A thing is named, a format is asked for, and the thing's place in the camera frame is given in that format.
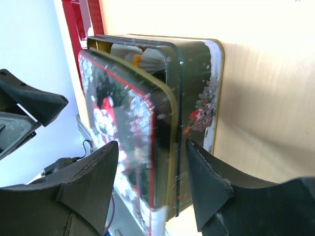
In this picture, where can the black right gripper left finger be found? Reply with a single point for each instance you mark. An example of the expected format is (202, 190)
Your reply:
(73, 201)

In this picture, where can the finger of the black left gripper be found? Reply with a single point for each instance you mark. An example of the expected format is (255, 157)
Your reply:
(43, 106)

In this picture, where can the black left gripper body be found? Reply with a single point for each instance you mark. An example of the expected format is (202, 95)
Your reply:
(16, 126)

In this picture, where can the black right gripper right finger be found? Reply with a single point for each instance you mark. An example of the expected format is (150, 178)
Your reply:
(229, 202)

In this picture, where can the gold tin lid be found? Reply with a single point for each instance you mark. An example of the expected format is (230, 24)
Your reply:
(137, 110)

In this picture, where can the orange fish cookie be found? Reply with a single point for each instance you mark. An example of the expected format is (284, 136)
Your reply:
(136, 60)

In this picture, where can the gold square tin box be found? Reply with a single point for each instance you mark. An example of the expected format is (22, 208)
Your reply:
(193, 74)

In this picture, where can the white paper cup back left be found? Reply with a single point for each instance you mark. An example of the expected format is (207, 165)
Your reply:
(125, 52)

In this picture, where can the white paper cup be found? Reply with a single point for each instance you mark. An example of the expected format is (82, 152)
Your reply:
(151, 61)
(125, 52)

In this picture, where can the white paper cup front left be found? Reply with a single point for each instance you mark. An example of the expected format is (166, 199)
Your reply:
(151, 61)

